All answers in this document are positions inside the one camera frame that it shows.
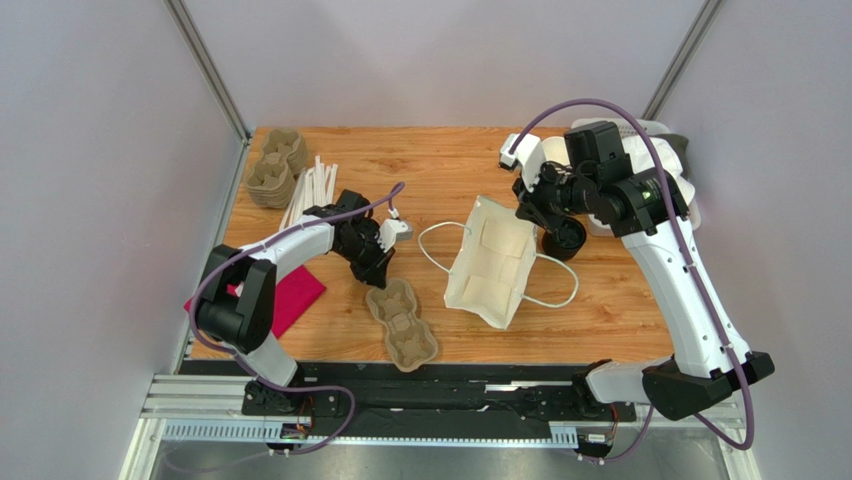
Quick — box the red folded cloth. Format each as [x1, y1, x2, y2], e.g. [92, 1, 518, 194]
[196, 261, 325, 351]

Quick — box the single pulp cup carrier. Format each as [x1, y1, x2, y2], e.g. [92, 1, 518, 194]
[365, 278, 439, 373]

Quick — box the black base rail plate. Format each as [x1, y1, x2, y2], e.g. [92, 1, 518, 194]
[178, 359, 707, 441]

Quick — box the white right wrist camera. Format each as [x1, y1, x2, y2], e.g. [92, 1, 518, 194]
[498, 133, 546, 192]

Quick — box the stack of pulp cup carriers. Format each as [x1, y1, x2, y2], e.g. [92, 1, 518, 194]
[244, 128, 308, 209]

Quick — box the green white paper bag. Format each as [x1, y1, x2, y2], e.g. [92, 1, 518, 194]
[417, 195, 580, 330]

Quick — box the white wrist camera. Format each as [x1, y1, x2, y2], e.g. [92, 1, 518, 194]
[498, 133, 546, 192]
[378, 207, 414, 252]

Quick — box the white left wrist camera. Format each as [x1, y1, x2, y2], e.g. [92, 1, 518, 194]
[378, 207, 414, 252]

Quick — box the white bucket hat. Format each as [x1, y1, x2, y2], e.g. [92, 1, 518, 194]
[622, 134, 700, 229]

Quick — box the dark green cloth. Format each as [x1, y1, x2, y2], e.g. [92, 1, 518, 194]
[665, 134, 689, 164]

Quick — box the white paper straws bundle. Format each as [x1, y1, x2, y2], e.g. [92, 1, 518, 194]
[279, 155, 339, 230]

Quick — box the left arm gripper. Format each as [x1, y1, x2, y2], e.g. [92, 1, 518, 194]
[335, 233, 396, 291]

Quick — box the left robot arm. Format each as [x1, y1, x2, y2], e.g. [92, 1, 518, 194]
[188, 184, 413, 391]

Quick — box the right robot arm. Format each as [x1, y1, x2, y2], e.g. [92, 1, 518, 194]
[499, 121, 775, 420]

